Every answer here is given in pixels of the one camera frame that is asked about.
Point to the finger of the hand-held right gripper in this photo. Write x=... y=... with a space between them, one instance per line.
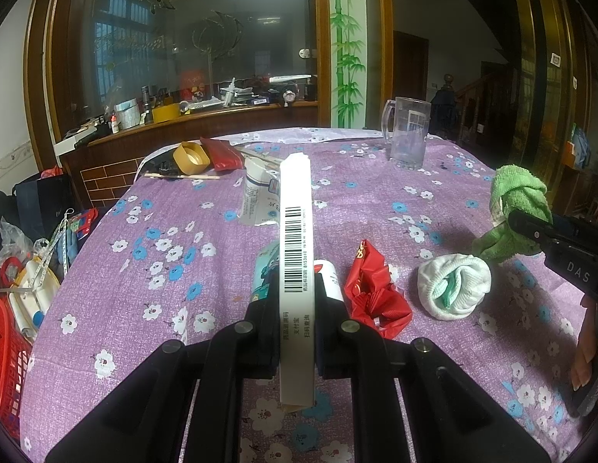
x=533 y=234
x=581 y=226

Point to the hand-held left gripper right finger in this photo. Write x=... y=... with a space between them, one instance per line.
x=330 y=337

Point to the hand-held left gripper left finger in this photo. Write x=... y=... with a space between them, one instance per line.
x=263 y=337

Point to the green towel cloth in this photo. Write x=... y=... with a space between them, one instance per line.
x=516 y=188

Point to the long white box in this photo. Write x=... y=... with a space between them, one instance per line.
x=296 y=251

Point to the person's right hand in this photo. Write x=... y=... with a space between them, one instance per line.
x=588 y=342

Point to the white tube with red print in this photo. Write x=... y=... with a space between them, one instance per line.
x=330 y=279

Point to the crumpled bright red wrapper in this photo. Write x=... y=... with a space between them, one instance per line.
x=376 y=299

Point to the teal packet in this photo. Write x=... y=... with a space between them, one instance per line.
x=266 y=270

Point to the blue bag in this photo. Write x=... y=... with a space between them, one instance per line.
x=581 y=147

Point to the white rolled sock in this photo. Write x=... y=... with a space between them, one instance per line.
x=453 y=289

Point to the white printed package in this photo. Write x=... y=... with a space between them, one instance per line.
x=255 y=193

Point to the dark hanging jacket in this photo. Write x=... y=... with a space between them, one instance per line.
x=444 y=111

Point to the clear glass mug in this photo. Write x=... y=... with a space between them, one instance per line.
x=407 y=132

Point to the square code sticker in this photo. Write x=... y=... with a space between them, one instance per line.
x=555 y=60

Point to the single wooden chopstick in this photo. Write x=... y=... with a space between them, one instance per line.
x=183 y=176

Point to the pair of wooden chopsticks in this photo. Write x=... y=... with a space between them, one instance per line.
x=263 y=155

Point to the dark red flat packet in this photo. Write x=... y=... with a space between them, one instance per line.
x=222 y=154

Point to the yellow round lid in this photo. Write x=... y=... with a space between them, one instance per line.
x=190 y=158

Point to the dark wooden door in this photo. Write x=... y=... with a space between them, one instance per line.
x=410 y=82

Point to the small black object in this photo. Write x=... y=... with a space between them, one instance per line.
x=168 y=166

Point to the red floor packet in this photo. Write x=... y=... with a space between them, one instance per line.
x=84 y=222

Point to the yellow rimmed white tray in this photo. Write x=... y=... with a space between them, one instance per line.
x=36 y=294

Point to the small round alarm clock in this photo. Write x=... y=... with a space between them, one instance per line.
x=289 y=98

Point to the yellow box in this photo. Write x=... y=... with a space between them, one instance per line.
x=165 y=113

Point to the white plastic tool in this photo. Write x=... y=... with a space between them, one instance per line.
x=234 y=90

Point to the red plastic basket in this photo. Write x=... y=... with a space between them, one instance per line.
x=5 y=352

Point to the black paper bag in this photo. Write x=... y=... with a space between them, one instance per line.
x=41 y=202

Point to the pale teal round tin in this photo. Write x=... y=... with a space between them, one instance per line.
x=128 y=115

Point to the long white tube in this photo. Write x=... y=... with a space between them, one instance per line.
x=289 y=78

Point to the clear plastic bag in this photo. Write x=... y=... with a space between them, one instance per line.
x=12 y=241

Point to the flat white box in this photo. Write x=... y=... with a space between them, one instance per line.
x=72 y=142

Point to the wooden glass partition counter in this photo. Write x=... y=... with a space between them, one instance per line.
x=183 y=33

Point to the green bamboo wall decal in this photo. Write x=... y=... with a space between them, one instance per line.
x=347 y=43

